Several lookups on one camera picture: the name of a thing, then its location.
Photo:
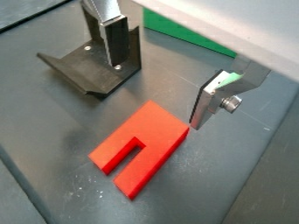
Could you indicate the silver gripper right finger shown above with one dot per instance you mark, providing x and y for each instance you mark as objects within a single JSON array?
[{"x": 220, "y": 92}]

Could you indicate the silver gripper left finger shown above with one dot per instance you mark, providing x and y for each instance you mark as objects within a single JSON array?
[{"x": 109, "y": 28}]

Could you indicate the red double-square block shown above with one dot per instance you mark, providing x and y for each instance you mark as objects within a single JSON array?
[{"x": 154, "y": 131}]

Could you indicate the green foam shape board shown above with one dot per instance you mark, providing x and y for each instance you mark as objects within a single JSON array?
[{"x": 166, "y": 26}]

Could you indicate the black curved stand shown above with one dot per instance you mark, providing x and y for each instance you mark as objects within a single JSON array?
[{"x": 85, "y": 67}]

